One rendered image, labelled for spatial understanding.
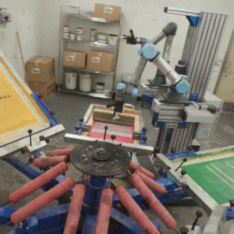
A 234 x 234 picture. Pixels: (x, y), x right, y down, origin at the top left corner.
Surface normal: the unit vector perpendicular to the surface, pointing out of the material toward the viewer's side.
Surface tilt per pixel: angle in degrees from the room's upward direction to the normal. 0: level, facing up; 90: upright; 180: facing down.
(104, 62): 89
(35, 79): 91
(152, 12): 90
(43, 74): 90
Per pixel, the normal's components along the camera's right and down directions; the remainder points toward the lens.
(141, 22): -0.09, 0.41
